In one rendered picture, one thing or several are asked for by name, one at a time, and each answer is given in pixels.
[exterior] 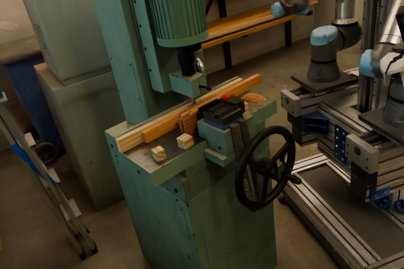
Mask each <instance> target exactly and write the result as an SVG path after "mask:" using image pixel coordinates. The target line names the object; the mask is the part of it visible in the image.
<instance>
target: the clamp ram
mask: <svg viewBox="0 0 404 269"><path fill-rule="evenodd" d="M218 103H220V100H219V99H218V98H216V99H214V100H213V101H211V102H209V103H207V104H205V105H203V106H201V107H199V108H198V113H199V117H200V120H201V119H202V118H204V116H203V111H205V110H206V109H208V108H210V107H212V106H214V105H216V104H218Z"/></svg>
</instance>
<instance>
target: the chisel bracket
mask: <svg viewBox="0 0 404 269"><path fill-rule="evenodd" d="M168 77H169V81H170V87H171V90H172V91H175V92H178V93H180V94H183V95H186V96H188V97H192V98H196V97H198V96H199V95H202V94H204V93H205V92H207V90H206V89H204V88H199V87H198V86H199V85H204V86H207V83H206V75H205V74H203V73H199V72H196V73H195V74H193V75H191V76H183V75H182V70H181V68H180V69H178V70H175V71H172V72H170V73H169V74H168Z"/></svg>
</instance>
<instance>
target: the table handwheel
mask: <svg viewBox="0 0 404 269"><path fill-rule="evenodd" d="M274 134H280V135H282V136H283V137H284V138H285V140H286V143H285V144H284V145H283V146H282V147H281V149H280V150H279V151H278V152H277V153H276V155H274V156H273V158H271V159H269V158H266V157H264V158H262V159H260V158H258V157H256V156H254V157H253V158H250V157H251V156H252V154H253V152H254V150H255V149H256V148H257V147H258V145H259V144H260V143H261V142H262V141H263V140H264V139H266V138H267V137H268V136H270V135H274ZM286 149H287V161H286V165H285V168H284V171H283V174H282V176H281V178H280V180H279V182H278V183H277V185H276V186H275V187H274V189H273V190H272V191H271V192H270V193H269V194H268V195H267V190H268V181H269V179H270V178H272V177H274V176H275V174H276V173H277V170H278V165H277V163H276V161H277V160H278V159H279V158H280V156H281V155H282V153H283V152H285V150H286ZM295 157H296V145H295V140H294V138H293V135H292V134H291V132H290V131H289V130H288V129H287V128H285V127H283V126H281V125H272V126H269V127H266V128H264V129H263V130H261V131H259V132H258V133H257V134H256V135H255V136H254V137H253V138H252V139H251V140H250V141H249V143H248V144H247V146H246V147H245V149H244V151H243V153H242V155H241V157H240V159H239V161H238V164H237V168H236V173H235V177H234V189H235V193H236V196H237V199H238V201H239V202H240V203H241V204H242V205H243V206H244V207H246V208H248V209H251V210H257V209H260V208H263V207H265V206H267V205H269V204H270V203H271V202H272V201H274V200H275V199H276V198H277V197H278V195H279V194H280V193H281V192H282V191H283V189H284V188H285V186H286V184H287V182H288V179H287V178H286V177H285V176H286V174H291V173H292V170H293V167H294V164H295ZM247 165H250V166H252V167H254V168H256V170H257V173H258V174H260V175H262V176H263V190H262V198H261V199H260V200H258V201H251V200H249V199H248V198H247V196H246V195H245V192H244V187H243V179H244V175H245V170H246V167H247Z"/></svg>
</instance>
